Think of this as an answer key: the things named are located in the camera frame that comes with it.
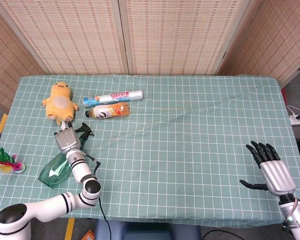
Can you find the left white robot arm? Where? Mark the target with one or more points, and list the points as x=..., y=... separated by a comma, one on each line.
x=77, y=167

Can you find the plastic bag roll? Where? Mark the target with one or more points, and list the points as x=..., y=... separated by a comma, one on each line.
x=115, y=97

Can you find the green spray bottle black trigger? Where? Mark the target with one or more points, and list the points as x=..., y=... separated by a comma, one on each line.
x=52, y=172

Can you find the white power strip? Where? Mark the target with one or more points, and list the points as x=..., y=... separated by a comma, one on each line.
x=297, y=121

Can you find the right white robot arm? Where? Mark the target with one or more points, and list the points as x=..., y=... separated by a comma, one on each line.
x=297, y=217

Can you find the colourful feather shuttlecock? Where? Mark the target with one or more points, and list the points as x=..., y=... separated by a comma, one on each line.
x=2, y=157

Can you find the bamboo folding screen panel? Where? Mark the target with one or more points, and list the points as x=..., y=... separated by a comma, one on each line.
x=77, y=37
x=277, y=45
x=10, y=62
x=177, y=37

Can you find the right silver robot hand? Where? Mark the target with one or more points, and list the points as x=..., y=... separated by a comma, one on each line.
x=277, y=175

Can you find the orange drink bottle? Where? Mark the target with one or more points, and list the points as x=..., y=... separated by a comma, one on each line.
x=107, y=111

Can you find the green checked tablecloth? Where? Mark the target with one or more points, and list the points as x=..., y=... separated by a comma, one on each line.
x=190, y=150

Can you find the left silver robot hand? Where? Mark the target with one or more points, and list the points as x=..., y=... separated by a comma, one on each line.
x=68, y=141

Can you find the yellow plush toy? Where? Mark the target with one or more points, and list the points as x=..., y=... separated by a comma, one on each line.
x=60, y=105

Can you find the orange box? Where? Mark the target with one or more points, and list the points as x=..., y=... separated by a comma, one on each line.
x=88, y=235

